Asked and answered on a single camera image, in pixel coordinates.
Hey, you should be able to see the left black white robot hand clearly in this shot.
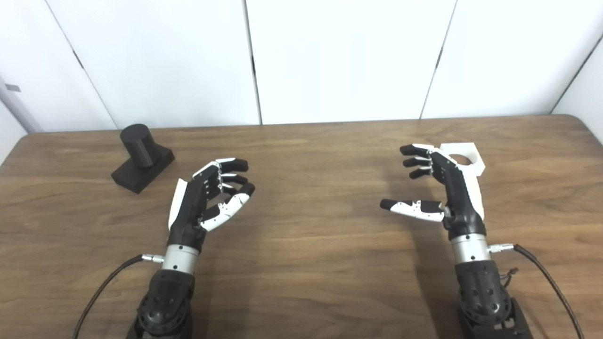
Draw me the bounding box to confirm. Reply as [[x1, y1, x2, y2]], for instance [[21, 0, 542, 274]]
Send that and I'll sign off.
[[167, 158, 256, 252]]

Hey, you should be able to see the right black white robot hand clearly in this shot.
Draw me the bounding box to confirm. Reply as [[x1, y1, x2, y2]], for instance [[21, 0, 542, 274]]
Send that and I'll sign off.
[[380, 144, 487, 241]]

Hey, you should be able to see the white square piece with hole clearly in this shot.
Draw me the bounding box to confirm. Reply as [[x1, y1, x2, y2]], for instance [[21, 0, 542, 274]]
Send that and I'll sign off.
[[440, 143, 486, 177]]

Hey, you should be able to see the black peg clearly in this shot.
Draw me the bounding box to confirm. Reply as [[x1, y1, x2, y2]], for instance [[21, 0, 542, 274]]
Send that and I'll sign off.
[[111, 124, 175, 194]]

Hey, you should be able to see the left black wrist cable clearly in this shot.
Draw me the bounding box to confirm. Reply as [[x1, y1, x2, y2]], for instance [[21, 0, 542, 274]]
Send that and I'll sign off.
[[73, 254, 165, 339]]

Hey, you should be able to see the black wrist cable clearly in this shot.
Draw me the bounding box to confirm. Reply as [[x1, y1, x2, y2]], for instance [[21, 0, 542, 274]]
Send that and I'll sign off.
[[488, 242, 585, 339], [73, 254, 165, 339]]

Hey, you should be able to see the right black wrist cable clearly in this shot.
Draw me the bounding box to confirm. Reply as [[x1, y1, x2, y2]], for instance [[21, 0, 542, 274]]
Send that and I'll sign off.
[[488, 242, 585, 339]]

